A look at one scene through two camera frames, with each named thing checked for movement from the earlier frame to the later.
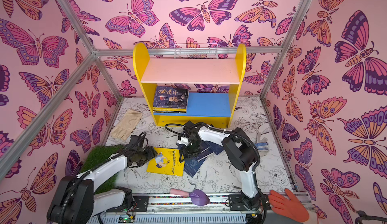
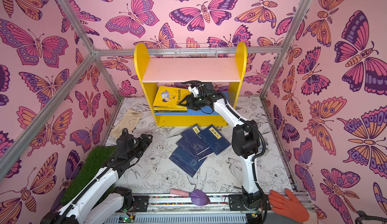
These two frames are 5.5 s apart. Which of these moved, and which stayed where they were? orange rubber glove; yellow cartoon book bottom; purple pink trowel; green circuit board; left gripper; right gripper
Moved: left gripper; yellow cartoon book bottom; right gripper
Stayed: green circuit board; orange rubber glove; purple pink trowel
